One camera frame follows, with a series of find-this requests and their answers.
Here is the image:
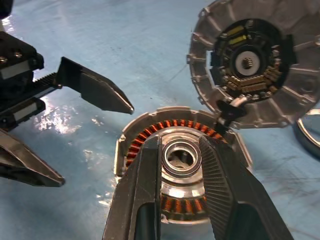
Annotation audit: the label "blue plastic table cover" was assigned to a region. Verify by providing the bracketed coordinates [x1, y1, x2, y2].
[0, 0, 320, 240]

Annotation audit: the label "silver motor housing copper windings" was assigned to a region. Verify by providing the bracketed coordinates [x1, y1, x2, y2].
[113, 106, 253, 225]

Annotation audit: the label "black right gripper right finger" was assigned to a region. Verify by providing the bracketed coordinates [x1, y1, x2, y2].
[198, 136, 295, 240]

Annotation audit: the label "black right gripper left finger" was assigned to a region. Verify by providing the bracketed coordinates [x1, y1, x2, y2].
[101, 134, 163, 240]

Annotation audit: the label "silver spoked rotor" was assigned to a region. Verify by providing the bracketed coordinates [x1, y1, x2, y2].
[293, 108, 320, 157]

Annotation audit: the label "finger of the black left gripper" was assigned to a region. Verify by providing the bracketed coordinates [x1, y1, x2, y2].
[0, 127, 66, 188]
[55, 56, 135, 116]

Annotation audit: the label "silver ribbed motor lid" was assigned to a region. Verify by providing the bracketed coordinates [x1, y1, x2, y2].
[186, 0, 320, 130]

